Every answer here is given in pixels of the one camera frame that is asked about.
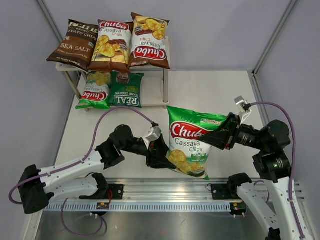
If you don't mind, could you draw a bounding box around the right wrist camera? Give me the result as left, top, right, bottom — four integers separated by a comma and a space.
234, 95, 252, 124

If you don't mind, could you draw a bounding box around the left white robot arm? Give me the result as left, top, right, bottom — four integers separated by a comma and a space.
18, 123, 176, 215

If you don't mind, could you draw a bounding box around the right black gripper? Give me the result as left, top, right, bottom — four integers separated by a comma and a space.
199, 112, 268, 151

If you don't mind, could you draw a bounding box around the green Chuba cassava bag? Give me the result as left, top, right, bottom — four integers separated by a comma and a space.
75, 71, 112, 111
166, 106, 227, 180

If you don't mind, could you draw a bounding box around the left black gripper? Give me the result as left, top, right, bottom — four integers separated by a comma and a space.
119, 134, 178, 169

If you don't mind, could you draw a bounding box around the green Real chips bag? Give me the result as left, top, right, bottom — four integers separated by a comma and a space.
109, 71, 144, 108

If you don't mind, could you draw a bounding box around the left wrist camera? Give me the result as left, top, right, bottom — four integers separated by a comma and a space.
142, 122, 162, 149

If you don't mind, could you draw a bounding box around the aluminium mounting rail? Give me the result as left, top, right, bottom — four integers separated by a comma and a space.
47, 177, 305, 203

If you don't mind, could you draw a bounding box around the white wooden two-tier shelf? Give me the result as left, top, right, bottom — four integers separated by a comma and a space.
55, 63, 169, 108

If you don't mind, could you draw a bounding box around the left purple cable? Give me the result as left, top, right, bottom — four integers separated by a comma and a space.
8, 106, 160, 236

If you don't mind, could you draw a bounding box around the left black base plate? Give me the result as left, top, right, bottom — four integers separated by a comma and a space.
102, 183, 125, 200

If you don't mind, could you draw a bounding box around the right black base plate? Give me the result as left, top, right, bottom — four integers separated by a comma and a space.
208, 183, 239, 200

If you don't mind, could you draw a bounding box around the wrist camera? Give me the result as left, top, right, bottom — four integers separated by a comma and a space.
142, 122, 162, 149
234, 95, 252, 124

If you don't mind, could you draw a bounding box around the purple cable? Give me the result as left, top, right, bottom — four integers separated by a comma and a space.
246, 101, 307, 238
8, 106, 160, 236

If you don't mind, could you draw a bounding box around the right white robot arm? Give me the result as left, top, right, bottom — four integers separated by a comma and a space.
199, 113, 313, 240

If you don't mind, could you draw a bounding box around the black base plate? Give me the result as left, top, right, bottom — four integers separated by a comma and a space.
208, 183, 239, 200
102, 183, 125, 200

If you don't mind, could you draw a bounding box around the brown Chuba cassava bag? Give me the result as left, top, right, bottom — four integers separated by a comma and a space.
128, 12, 170, 70
88, 19, 134, 73

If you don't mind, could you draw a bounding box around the brown Kettle sea salt bag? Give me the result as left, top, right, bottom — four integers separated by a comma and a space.
46, 19, 99, 72

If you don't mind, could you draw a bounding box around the white slotted cable duct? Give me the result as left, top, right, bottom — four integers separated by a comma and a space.
46, 201, 231, 212

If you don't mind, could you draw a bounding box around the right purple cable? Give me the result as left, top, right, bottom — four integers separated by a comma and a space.
246, 101, 307, 238

